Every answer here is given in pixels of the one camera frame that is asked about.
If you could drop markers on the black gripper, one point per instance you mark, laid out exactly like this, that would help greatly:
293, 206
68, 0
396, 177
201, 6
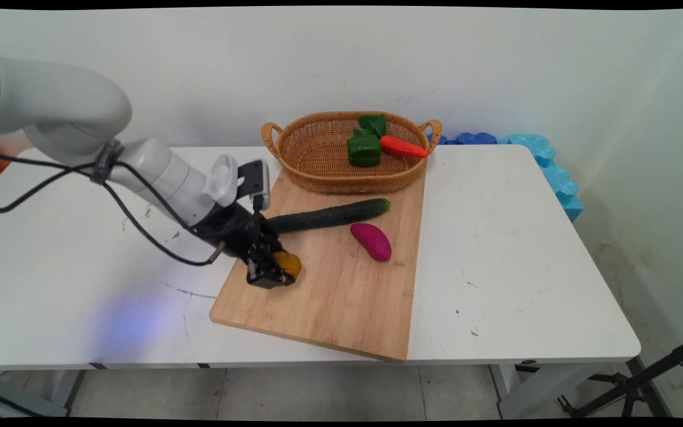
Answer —
235, 231

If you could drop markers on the yellow-brown toy potato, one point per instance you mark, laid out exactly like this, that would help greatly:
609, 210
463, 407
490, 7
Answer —
289, 264

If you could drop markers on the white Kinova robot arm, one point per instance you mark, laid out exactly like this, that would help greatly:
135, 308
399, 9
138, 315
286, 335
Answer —
57, 107

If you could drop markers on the green toy cucumber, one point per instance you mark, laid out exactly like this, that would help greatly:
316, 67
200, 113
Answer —
329, 214

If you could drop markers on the bamboo cutting board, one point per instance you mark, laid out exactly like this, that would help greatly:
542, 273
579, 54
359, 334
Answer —
341, 296

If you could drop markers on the purple toy sweet potato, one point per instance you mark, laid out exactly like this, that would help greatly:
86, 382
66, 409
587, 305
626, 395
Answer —
372, 242

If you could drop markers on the green toy bell pepper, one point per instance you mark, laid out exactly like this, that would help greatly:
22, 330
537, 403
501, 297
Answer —
364, 151

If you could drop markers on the orange toy carrot green leaves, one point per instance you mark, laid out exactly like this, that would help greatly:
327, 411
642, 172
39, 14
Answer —
404, 147

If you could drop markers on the white table leg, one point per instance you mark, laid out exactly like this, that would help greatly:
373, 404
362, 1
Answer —
531, 391
67, 388

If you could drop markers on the light blue foam mat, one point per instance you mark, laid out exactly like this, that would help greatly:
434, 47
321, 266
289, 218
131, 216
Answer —
558, 178

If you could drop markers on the black tripod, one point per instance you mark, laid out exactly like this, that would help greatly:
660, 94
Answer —
632, 385

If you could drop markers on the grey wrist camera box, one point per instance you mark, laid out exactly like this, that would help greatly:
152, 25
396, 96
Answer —
255, 178

